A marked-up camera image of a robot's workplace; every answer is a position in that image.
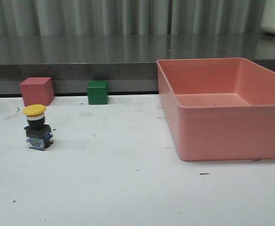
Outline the yellow mushroom push button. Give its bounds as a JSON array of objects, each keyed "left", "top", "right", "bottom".
[{"left": 23, "top": 104, "right": 53, "bottom": 151}]

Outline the green cube right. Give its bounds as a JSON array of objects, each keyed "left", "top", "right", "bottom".
[{"left": 87, "top": 81, "right": 109, "bottom": 105}]

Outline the grey stone counter ledge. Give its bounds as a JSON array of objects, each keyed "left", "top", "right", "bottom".
[{"left": 0, "top": 33, "right": 275, "bottom": 96}]

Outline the pink plastic bin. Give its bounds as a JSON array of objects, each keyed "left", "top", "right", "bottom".
[{"left": 157, "top": 58, "right": 275, "bottom": 161}]

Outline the pink cube by ledge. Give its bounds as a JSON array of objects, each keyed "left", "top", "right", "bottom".
[{"left": 20, "top": 77, "right": 55, "bottom": 106}]

